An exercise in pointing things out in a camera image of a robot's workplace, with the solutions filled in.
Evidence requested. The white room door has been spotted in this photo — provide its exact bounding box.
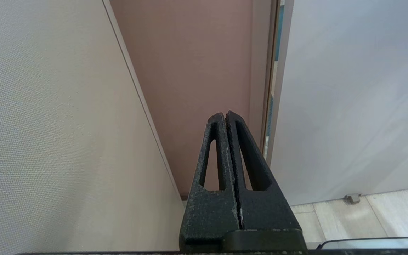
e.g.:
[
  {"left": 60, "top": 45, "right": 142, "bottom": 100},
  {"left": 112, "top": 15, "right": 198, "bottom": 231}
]
[{"left": 266, "top": 0, "right": 408, "bottom": 206}]

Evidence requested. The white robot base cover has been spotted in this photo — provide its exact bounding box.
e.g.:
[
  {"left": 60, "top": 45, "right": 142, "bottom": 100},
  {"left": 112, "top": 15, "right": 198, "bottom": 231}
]
[{"left": 316, "top": 237, "right": 408, "bottom": 250}]

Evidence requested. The grey wedge doorstop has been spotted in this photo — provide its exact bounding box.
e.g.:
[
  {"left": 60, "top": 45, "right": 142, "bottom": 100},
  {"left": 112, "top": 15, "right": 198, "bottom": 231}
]
[{"left": 343, "top": 193, "right": 362, "bottom": 205}]

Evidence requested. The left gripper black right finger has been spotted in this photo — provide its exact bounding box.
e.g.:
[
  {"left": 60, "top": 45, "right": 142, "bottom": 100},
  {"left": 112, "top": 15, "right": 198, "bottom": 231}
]
[{"left": 222, "top": 110, "right": 308, "bottom": 253}]

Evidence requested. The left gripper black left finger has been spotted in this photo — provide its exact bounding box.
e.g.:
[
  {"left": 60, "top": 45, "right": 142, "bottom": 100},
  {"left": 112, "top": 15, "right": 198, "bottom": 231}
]
[{"left": 179, "top": 113, "right": 242, "bottom": 253}]

